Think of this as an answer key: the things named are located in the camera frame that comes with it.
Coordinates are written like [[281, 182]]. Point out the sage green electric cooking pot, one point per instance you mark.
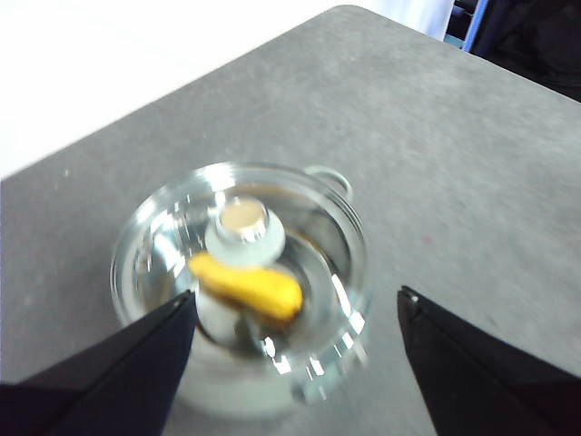
[[339, 179]]

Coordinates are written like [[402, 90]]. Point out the yellow corn cob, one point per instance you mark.
[[254, 288]]

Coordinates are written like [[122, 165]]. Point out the glass lid with green knob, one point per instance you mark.
[[245, 236]]

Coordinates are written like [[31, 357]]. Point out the dark background furniture, blue frame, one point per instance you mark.
[[531, 41]]

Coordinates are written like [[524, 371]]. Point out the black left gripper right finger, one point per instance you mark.
[[490, 386]]

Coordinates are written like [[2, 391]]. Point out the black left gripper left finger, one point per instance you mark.
[[113, 386]]

